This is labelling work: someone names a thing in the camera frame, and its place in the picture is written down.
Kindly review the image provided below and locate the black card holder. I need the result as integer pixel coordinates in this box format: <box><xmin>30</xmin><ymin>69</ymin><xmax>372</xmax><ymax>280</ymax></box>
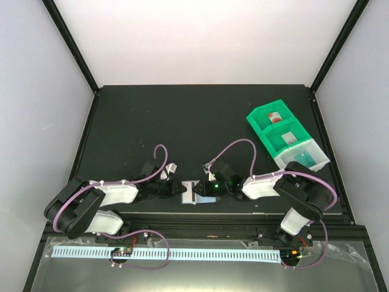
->
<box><xmin>195</xmin><ymin>194</ymin><xmax>221</xmax><ymax>205</ymax></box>

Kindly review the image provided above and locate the left controller board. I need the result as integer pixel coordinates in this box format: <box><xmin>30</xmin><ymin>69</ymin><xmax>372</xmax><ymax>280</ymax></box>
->
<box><xmin>111</xmin><ymin>247</ymin><xmax>133</xmax><ymax>257</ymax></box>

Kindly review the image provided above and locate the white card black stripe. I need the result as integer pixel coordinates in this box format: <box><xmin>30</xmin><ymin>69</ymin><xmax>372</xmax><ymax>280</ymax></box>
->
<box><xmin>181</xmin><ymin>181</ymin><xmax>199</xmax><ymax>205</ymax></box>

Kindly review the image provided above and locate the teal credit card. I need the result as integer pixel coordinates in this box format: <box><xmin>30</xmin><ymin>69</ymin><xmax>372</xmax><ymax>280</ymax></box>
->
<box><xmin>294</xmin><ymin>151</ymin><xmax>315</xmax><ymax>167</ymax></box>

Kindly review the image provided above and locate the white slotted cable duct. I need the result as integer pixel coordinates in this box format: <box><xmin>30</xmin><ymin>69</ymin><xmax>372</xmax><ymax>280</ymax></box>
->
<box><xmin>51</xmin><ymin>246</ymin><xmax>281</xmax><ymax>263</ymax></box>

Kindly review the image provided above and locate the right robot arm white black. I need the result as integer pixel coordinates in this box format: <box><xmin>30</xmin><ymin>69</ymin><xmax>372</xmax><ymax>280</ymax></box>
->
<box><xmin>191</xmin><ymin>161</ymin><xmax>337</xmax><ymax>246</ymax></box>

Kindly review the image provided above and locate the green bin far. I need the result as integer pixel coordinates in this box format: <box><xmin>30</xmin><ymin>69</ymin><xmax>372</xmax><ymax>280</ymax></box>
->
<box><xmin>246</xmin><ymin>99</ymin><xmax>295</xmax><ymax>136</ymax></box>

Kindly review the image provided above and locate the purple cable loop front left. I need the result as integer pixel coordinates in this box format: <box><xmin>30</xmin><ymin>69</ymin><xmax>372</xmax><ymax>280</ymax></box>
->
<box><xmin>100</xmin><ymin>229</ymin><xmax>173</xmax><ymax>271</ymax></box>

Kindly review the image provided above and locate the teal card in bin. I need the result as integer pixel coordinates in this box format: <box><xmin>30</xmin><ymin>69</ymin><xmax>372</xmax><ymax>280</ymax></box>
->
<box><xmin>296</xmin><ymin>153</ymin><xmax>316</xmax><ymax>168</ymax></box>

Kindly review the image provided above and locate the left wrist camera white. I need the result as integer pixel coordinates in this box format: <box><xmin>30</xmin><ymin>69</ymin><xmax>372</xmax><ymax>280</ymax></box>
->
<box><xmin>160</xmin><ymin>162</ymin><xmax>177</xmax><ymax>181</ymax></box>

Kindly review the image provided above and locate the green bin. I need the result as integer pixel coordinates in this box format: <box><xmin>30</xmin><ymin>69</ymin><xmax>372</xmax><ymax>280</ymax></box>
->
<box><xmin>260</xmin><ymin>118</ymin><xmax>311</xmax><ymax>158</ymax></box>
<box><xmin>246</xmin><ymin>99</ymin><xmax>295</xmax><ymax>136</ymax></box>

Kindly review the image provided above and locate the right frame post black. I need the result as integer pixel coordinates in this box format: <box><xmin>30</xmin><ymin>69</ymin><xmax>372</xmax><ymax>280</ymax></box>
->
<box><xmin>310</xmin><ymin>0</ymin><xmax>370</xmax><ymax>94</ymax></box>

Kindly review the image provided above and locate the black aluminium rail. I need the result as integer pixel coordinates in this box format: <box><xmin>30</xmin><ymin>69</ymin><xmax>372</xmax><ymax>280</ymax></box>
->
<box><xmin>45</xmin><ymin>212</ymin><xmax>368</xmax><ymax>241</ymax></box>

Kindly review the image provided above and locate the right controller board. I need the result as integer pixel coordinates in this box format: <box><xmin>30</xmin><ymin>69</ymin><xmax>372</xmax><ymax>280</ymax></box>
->
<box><xmin>280</xmin><ymin>249</ymin><xmax>312</xmax><ymax>260</ymax></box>

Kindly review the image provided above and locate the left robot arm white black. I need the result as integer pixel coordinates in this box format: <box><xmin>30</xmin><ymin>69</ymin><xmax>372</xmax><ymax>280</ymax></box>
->
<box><xmin>44</xmin><ymin>159</ymin><xmax>188</xmax><ymax>243</ymax></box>

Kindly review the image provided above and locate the left frame post black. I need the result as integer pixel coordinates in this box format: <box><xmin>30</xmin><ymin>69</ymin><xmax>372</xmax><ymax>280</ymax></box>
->
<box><xmin>41</xmin><ymin>0</ymin><xmax>99</xmax><ymax>94</ymax></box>

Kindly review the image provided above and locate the frame post black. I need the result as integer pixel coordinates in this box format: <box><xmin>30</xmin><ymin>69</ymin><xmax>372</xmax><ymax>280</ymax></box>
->
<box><xmin>41</xmin><ymin>0</ymin><xmax>99</xmax><ymax>94</ymax></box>
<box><xmin>310</xmin><ymin>0</ymin><xmax>370</xmax><ymax>94</ymax></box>

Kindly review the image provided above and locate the purple cable loop front right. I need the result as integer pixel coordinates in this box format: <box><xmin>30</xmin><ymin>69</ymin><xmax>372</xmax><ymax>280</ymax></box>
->
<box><xmin>280</xmin><ymin>218</ymin><xmax>331</xmax><ymax>271</ymax></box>

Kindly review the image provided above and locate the controller board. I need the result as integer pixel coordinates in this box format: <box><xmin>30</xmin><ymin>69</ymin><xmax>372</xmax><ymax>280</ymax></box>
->
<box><xmin>111</xmin><ymin>247</ymin><xmax>133</xmax><ymax>257</ymax></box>
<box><xmin>280</xmin><ymin>249</ymin><xmax>312</xmax><ymax>260</ymax></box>

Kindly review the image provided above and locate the green bin middle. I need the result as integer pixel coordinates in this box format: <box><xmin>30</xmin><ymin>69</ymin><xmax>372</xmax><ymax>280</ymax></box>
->
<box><xmin>260</xmin><ymin>118</ymin><xmax>311</xmax><ymax>158</ymax></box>

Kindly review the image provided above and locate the purple cable loop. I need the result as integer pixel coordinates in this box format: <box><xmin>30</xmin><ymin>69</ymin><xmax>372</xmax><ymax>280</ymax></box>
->
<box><xmin>100</xmin><ymin>229</ymin><xmax>173</xmax><ymax>271</ymax></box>
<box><xmin>280</xmin><ymin>218</ymin><xmax>331</xmax><ymax>271</ymax></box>

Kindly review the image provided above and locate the grey card in bin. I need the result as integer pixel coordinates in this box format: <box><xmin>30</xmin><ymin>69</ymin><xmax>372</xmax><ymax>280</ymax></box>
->
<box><xmin>281</xmin><ymin>131</ymin><xmax>298</xmax><ymax>145</ymax></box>

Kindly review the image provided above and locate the white translucent bin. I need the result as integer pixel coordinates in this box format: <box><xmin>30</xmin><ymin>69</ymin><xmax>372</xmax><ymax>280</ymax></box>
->
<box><xmin>274</xmin><ymin>139</ymin><xmax>330</xmax><ymax>172</ymax></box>

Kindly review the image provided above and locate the red white card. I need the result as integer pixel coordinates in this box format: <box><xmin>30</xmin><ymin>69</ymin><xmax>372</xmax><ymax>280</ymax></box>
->
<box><xmin>267</xmin><ymin>111</ymin><xmax>283</xmax><ymax>123</ymax></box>

